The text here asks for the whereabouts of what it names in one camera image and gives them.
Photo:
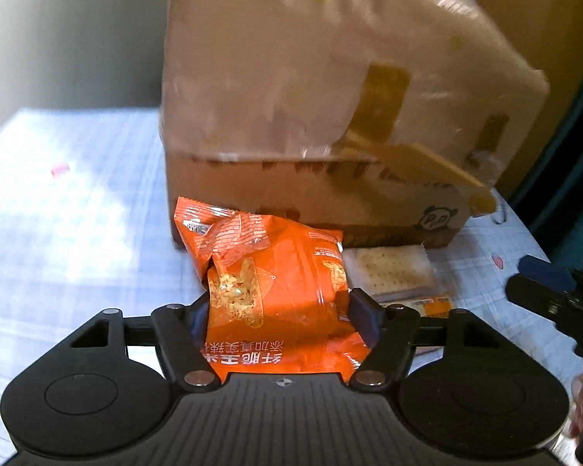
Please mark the clear cracker packet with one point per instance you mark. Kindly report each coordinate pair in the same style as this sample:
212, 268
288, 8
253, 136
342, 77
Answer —
393, 267

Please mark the brown wooden door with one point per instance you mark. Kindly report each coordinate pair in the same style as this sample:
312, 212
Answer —
539, 19

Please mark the orange snack bag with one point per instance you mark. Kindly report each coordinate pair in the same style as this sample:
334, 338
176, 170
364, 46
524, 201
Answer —
282, 276

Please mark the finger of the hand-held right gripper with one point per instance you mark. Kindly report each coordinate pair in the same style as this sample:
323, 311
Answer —
539, 296
546, 270

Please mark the cardboard box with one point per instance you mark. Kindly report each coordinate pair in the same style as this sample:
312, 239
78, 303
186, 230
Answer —
296, 82

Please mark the small orange packet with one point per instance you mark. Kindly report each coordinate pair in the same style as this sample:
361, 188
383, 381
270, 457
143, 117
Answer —
435, 305

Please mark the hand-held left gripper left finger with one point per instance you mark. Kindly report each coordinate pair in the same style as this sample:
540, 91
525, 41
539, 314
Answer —
200, 318

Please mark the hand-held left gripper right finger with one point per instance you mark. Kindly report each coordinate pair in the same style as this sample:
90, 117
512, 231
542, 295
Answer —
364, 315

